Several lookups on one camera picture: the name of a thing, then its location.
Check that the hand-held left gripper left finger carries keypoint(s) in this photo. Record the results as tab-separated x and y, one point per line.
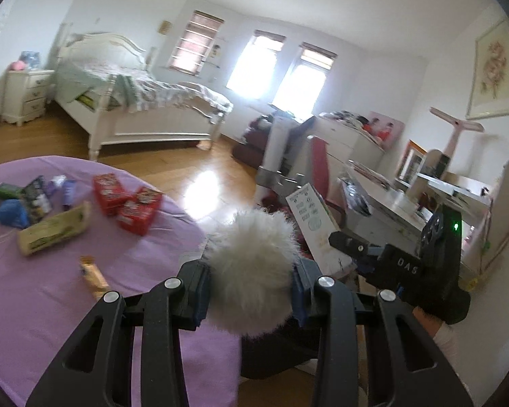
200	305

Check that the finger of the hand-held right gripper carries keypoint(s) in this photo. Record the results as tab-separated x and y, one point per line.
352	246
364	268

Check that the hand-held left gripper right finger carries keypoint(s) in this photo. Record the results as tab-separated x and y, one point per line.
300	294

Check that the white cardboard box green print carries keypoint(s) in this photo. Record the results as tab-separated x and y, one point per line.
314	220

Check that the white fluffy pom-pom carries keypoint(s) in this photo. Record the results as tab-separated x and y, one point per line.
250	271

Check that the orange snack bar wrapper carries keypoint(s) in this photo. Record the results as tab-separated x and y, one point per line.
94	280

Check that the red printed box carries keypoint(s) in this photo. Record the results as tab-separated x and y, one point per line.
147	197
132	219
110	193

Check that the cream green snack packet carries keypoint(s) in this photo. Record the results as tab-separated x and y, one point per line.
53	231

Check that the blue tube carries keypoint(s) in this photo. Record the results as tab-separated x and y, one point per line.
69	195

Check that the small white purple packet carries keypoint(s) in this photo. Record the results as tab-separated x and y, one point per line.
57	181

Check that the blue bag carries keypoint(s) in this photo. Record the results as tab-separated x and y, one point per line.
12	214

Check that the green wrapper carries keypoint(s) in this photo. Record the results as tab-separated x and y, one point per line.
9	190

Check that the person's right forearm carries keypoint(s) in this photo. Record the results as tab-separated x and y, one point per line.
443	335

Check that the black plastic packet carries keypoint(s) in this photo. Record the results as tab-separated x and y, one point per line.
356	197

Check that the white desk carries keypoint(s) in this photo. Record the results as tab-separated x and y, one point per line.
390	212

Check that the pink desk chair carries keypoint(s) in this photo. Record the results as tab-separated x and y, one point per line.
320	169

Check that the white desk shelf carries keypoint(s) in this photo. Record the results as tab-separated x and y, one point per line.
502	203

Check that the white dresser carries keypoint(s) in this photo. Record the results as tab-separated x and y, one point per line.
348	140

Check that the white tower air purifier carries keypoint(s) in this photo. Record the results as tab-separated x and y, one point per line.
275	152

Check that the pink photo canvas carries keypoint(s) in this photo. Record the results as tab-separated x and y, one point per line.
386	129

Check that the dark red bag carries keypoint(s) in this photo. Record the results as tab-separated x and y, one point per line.
250	144

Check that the pink stand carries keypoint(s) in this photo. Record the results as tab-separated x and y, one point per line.
454	129

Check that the bright window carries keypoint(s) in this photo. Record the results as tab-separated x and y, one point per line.
301	84
254	68

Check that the white bed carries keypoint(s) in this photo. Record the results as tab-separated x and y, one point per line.
152	106

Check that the framed flower picture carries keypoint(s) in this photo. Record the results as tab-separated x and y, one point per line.
494	72

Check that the window with striped blind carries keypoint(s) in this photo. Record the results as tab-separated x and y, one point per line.
195	42

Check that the white nightstand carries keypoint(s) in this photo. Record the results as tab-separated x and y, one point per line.
27	95

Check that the blue bottle pack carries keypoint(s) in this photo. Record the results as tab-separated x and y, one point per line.
29	60

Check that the pink plush toy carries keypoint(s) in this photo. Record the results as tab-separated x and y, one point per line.
18	66

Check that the orange picture frame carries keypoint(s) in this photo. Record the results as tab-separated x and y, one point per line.
409	161

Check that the small yellow wall frame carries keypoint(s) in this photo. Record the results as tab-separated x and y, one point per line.
165	27

